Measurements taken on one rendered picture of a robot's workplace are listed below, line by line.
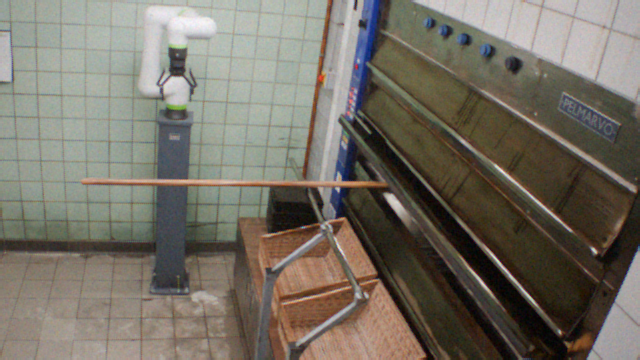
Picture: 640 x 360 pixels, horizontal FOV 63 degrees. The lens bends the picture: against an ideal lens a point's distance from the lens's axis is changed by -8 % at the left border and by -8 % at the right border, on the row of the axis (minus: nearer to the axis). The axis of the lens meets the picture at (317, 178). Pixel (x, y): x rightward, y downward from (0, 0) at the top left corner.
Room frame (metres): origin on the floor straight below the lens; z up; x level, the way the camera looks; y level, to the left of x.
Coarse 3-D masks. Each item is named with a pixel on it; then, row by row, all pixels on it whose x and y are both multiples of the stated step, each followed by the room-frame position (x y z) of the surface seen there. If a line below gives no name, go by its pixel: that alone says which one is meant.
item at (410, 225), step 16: (368, 176) 2.70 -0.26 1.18; (384, 192) 2.53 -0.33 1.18; (400, 208) 2.39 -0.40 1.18; (400, 224) 2.27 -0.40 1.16; (416, 224) 2.25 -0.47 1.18; (416, 240) 2.11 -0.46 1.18; (432, 256) 1.99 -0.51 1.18; (448, 272) 1.89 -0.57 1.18; (448, 288) 1.79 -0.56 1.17; (464, 288) 1.79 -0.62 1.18; (464, 304) 1.68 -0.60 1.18; (480, 320) 1.60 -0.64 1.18; (480, 336) 1.54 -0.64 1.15; (496, 336) 1.52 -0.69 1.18; (496, 352) 1.44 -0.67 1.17; (512, 352) 1.44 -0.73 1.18
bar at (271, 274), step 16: (304, 192) 2.44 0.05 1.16; (320, 224) 2.15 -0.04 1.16; (320, 240) 2.10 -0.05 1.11; (336, 256) 1.92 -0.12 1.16; (272, 272) 2.04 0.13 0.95; (352, 272) 1.79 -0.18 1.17; (272, 288) 2.03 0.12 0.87; (352, 288) 1.72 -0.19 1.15; (352, 304) 1.66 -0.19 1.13; (336, 320) 1.63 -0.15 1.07; (256, 352) 2.04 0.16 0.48; (288, 352) 1.58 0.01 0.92
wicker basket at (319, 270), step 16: (336, 224) 2.81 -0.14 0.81; (272, 240) 2.70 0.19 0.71; (288, 240) 2.73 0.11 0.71; (304, 240) 2.76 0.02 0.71; (336, 240) 2.79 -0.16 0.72; (272, 256) 2.71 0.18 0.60; (288, 256) 2.73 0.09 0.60; (304, 256) 2.76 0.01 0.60; (320, 256) 2.79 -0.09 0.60; (352, 256) 2.57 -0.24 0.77; (368, 256) 2.46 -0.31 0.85; (288, 272) 2.59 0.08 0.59; (304, 272) 2.62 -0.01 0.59; (320, 272) 2.64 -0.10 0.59; (336, 272) 2.63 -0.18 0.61; (368, 272) 2.37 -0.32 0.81; (288, 288) 2.45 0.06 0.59; (304, 288) 2.47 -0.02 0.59; (320, 288) 2.23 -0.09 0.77; (336, 288) 2.25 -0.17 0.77; (272, 304) 2.28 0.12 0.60
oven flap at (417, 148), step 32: (384, 96) 2.76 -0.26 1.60; (384, 128) 2.59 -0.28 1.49; (416, 128) 2.36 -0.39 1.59; (416, 160) 2.23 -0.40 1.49; (448, 160) 2.05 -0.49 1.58; (448, 192) 1.94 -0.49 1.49; (480, 192) 1.80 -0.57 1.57; (480, 224) 1.71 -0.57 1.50; (512, 224) 1.59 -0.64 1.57; (512, 256) 1.51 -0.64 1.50; (544, 256) 1.42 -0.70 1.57; (544, 288) 1.34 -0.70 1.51; (576, 288) 1.26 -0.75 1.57; (544, 320) 1.25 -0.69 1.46; (576, 320) 1.19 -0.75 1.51
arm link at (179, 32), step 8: (168, 24) 2.57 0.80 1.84; (176, 24) 2.56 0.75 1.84; (184, 24) 2.57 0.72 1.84; (192, 24) 2.59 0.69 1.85; (168, 32) 2.56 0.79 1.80; (176, 32) 2.55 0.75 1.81; (184, 32) 2.56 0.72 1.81; (192, 32) 2.59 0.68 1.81; (176, 40) 2.56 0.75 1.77; (184, 40) 2.58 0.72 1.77
